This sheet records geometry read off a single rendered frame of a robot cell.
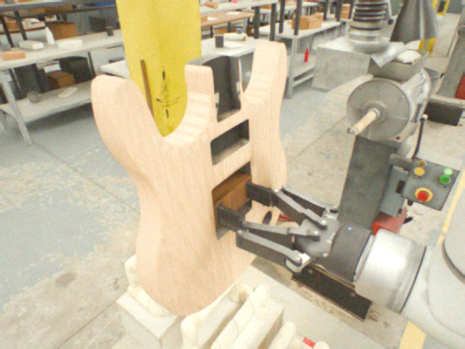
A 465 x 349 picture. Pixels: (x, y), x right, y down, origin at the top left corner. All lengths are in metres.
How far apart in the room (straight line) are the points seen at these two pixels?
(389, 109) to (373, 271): 1.04
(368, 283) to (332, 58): 0.81
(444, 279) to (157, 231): 0.32
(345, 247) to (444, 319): 0.12
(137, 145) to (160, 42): 1.22
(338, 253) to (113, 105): 0.30
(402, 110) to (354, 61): 0.38
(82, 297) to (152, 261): 1.91
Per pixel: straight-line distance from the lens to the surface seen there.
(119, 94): 0.32
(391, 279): 0.41
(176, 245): 0.44
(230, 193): 0.49
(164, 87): 1.59
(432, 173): 1.44
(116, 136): 0.34
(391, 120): 1.41
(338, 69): 1.11
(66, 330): 2.24
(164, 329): 0.77
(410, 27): 1.11
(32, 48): 4.59
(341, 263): 0.43
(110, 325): 2.16
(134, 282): 0.79
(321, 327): 0.99
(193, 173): 0.41
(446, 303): 0.40
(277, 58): 0.54
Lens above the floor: 1.76
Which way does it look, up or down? 34 degrees down
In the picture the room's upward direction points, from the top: straight up
